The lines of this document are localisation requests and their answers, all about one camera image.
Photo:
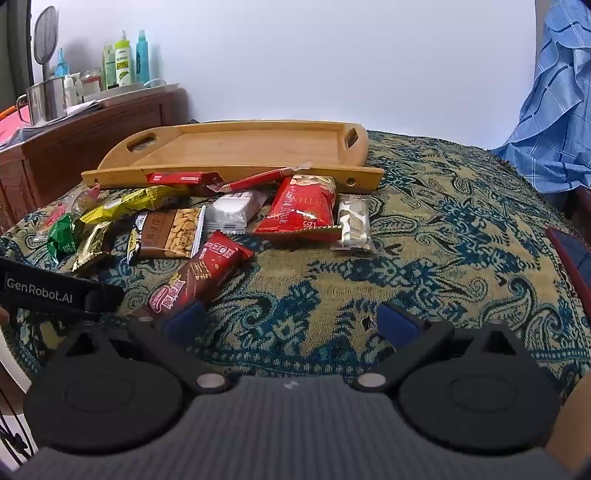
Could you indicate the silver cream snack packet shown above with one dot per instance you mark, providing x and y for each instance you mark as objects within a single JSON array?
[{"x": 354, "y": 224}]

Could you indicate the paisley blanket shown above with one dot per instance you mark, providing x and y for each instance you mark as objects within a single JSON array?
[{"x": 415, "y": 230}]

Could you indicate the yellow snack packet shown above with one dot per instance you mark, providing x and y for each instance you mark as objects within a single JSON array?
[{"x": 134, "y": 203}]

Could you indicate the blue plaid cloth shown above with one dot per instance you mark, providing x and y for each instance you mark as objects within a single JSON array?
[{"x": 554, "y": 115}]

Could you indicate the green snack packet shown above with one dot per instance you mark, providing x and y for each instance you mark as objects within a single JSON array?
[{"x": 62, "y": 237}]

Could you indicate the large red snack bag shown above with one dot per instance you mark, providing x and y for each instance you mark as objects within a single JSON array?
[{"x": 300, "y": 205}]

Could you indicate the wooden tray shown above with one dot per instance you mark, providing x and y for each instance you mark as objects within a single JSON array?
[{"x": 258, "y": 145}]

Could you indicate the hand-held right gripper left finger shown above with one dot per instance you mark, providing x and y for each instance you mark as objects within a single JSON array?
[{"x": 184, "y": 321}]

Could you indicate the pale green bottle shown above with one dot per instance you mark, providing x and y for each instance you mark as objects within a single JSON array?
[{"x": 109, "y": 69}]

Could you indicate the olive gold snack packet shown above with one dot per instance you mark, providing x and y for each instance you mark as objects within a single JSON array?
[{"x": 92, "y": 247}]

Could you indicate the teal bottle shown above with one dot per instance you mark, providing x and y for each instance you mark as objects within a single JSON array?
[{"x": 142, "y": 57}]

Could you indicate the metal mug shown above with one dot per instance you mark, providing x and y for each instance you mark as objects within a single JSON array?
[{"x": 46, "y": 101}]

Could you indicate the dark red flat object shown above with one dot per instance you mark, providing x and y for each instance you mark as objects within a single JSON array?
[{"x": 572, "y": 258}]

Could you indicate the glass jar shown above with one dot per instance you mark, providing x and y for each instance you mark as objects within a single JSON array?
[{"x": 91, "y": 83}]

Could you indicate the green and white bottle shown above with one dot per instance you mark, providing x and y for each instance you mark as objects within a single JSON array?
[{"x": 123, "y": 62}]

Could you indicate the wooden headboard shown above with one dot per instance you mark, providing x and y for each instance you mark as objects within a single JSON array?
[{"x": 92, "y": 143}]

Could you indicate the white snack packet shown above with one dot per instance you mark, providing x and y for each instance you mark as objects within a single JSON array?
[{"x": 235, "y": 207}]

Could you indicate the thin red stick packet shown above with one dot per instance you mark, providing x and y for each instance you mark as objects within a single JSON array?
[{"x": 258, "y": 180}]

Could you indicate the blue spray bottle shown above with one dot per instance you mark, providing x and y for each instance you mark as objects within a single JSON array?
[{"x": 61, "y": 64}]

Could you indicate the brown sunflower seed packet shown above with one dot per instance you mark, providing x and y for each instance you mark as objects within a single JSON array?
[{"x": 171, "y": 235}]

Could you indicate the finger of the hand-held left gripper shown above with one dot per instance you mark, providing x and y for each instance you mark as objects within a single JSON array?
[{"x": 104, "y": 300}]

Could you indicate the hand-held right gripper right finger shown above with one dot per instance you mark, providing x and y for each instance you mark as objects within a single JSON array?
[{"x": 395, "y": 323}]

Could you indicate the clear red label biscuit packet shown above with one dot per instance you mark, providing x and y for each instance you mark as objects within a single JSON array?
[{"x": 69, "y": 203}]

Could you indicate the red wafer bar packet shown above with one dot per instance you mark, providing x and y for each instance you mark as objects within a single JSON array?
[{"x": 182, "y": 177}]

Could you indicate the dark red chocolate bar packet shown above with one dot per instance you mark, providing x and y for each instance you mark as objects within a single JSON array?
[{"x": 203, "y": 272}]

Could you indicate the stack of papers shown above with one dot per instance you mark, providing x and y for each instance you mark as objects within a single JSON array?
[{"x": 69, "y": 113}]

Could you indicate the white pump bottle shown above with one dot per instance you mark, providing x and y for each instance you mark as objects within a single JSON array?
[{"x": 70, "y": 90}]

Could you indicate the round mesh racket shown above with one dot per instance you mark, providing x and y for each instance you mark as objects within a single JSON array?
[{"x": 46, "y": 37}]

